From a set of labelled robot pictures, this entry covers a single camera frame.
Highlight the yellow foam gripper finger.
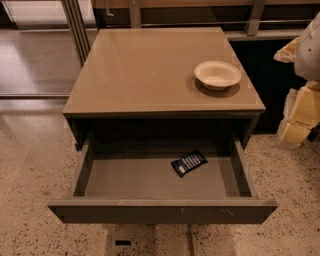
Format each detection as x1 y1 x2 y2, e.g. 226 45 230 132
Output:
274 37 299 63
280 81 320 146

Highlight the open grey top drawer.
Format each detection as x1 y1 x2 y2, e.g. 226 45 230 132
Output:
48 136 277 224

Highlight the grey cabinet with glossy top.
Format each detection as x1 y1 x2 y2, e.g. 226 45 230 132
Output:
63 28 265 152

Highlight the dark blue rxbar wrapper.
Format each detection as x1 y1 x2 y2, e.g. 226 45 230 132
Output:
171 150 207 178

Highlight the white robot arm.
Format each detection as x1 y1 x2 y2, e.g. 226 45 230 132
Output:
274 13 320 148

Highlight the metal shelving rail frame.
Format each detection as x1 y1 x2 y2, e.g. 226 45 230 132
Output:
90 0 320 40

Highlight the grey vertical metal post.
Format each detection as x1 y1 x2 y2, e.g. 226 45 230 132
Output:
61 0 90 66

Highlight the white paper bowl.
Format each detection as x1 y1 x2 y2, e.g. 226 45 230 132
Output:
194 61 241 91

